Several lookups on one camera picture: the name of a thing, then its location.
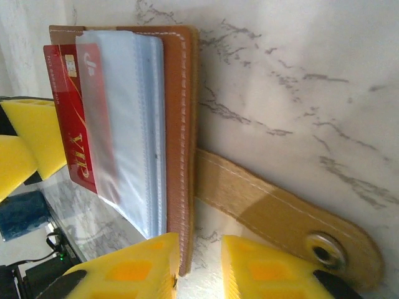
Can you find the brown leather card holder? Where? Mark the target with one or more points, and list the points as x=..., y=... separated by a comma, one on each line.
x=177, y=124

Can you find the red VIP card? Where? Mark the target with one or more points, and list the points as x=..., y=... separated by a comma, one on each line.
x=67, y=124

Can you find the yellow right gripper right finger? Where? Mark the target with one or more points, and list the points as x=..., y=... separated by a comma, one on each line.
x=274, y=277

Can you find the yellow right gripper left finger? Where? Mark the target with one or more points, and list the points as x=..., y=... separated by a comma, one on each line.
x=124, y=274

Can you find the dark blue tub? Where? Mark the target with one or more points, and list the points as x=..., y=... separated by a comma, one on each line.
x=22, y=215

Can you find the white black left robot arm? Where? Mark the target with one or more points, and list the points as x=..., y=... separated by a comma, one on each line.
x=37, y=277

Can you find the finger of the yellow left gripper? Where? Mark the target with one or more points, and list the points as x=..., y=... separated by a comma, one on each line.
x=12, y=165
x=37, y=130

